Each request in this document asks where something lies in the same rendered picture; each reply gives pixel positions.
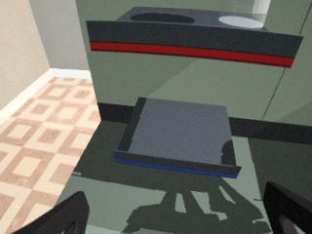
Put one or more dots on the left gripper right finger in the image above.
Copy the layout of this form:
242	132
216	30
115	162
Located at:
285	208

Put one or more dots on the dark grey wall shelves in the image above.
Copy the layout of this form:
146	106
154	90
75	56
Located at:
169	132

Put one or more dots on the white bottle with blue cap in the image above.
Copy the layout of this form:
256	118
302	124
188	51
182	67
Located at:
250	14

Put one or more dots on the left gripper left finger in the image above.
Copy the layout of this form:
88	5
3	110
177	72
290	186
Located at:
70	216

